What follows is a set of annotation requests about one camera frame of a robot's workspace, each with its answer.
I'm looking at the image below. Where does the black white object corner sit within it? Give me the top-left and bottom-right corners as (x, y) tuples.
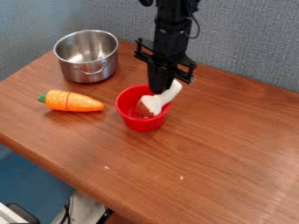
(0, 202), (42, 224)

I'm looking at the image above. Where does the orange toy carrot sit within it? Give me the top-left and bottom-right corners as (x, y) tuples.
(38, 90), (106, 112)

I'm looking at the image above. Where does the stainless steel pot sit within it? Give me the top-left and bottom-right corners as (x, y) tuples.
(52, 30), (119, 84)

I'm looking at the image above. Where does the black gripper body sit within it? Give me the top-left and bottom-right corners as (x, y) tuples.
(135, 24), (196, 84)

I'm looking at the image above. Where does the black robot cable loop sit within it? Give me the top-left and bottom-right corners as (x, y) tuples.
(184, 14), (202, 39)

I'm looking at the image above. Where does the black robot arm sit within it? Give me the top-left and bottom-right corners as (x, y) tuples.
(135, 0), (200, 95)

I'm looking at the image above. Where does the black cable under table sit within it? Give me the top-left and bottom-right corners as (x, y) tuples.
(59, 196), (74, 224)

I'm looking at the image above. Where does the red plastic bowl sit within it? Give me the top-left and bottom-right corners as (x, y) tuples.
(116, 84), (171, 132)

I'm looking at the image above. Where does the white table leg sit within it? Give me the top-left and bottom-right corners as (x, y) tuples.
(51, 191), (107, 224)

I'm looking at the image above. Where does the brown white plush mushroom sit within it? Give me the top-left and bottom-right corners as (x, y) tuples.
(136, 80), (183, 117)

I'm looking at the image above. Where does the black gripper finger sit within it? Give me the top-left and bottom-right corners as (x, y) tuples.
(147, 60), (174, 95)

